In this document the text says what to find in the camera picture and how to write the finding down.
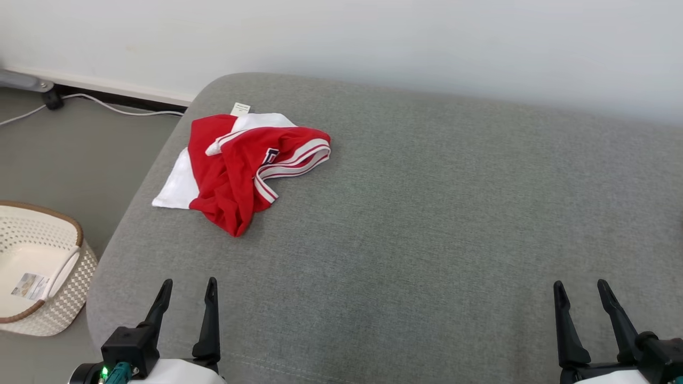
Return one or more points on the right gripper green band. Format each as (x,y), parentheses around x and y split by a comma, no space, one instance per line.
(661,360)

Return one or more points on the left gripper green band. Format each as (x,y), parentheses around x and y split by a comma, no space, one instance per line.
(130,349)

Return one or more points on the red and white jersey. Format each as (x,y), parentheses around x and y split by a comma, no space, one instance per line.
(235,170)

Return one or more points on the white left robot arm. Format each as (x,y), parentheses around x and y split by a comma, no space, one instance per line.
(176,373)

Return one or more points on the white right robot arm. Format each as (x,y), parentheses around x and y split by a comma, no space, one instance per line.
(608,378)

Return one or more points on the white woven laundry basket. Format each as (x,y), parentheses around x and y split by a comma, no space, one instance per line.
(69,298)

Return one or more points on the paper label in basket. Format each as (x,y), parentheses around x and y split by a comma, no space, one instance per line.
(29,286)

